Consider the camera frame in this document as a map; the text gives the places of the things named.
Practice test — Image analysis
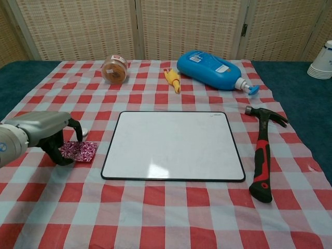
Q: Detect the left silver black-fingered robot hand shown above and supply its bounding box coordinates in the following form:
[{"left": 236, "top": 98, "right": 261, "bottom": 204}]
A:
[{"left": 4, "top": 111, "right": 85, "bottom": 166}]

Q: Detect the pink patterned packet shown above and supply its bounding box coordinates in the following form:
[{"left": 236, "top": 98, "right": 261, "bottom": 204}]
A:
[{"left": 59, "top": 140, "right": 99, "bottom": 164}]

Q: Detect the clear jar of orange snacks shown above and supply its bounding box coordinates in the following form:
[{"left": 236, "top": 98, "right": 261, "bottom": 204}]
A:
[{"left": 101, "top": 55, "right": 129, "bottom": 85}]

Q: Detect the bamboo folding screen panel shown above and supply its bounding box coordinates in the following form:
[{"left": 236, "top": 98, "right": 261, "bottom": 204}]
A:
[
  {"left": 241, "top": 0, "right": 325, "bottom": 63},
  {"left": 302, "top": 0, "right": 332, "bottom": 62},
  {"left": 7, "top": 0, "right": 142, "bottom": 62},
  {"left": 0, "top": 0, "right": 34, "bottom": 70},
  {"left": 134, "top": 0, "right": 250, "bottom": 62}
]

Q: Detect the yellow rubber chicken toy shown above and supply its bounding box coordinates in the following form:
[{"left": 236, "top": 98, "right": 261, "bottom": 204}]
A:
[{"left": 163, "top": 67, "right": 182, "bottom": 94}]

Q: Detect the red white checked tablecloth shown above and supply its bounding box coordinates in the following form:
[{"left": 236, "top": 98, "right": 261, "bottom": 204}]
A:
[{"left": 0, "top": 59, "right": 332, "bottom": 249}]

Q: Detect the blue pump soap bottle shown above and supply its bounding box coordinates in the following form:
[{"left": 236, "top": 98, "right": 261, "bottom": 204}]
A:
[{"left": 176, "top": 49, "right": 260, "bottom": 96}]

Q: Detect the red black claw hammer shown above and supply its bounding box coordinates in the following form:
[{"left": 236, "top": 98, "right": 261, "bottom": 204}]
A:
[{"left": 245, "top": 105, "right": 289, "bottom": 203}]

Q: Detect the white paper cup stack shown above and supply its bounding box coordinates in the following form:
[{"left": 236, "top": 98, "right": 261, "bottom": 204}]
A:
[{"left": 307, "top": 40, "right": 332, "bottom": 80}]

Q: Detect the white rectangular board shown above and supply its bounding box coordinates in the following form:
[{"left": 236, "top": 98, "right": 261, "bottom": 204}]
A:
[{"left": 100, "top": 111, "right": 246, "bottom": 182}]

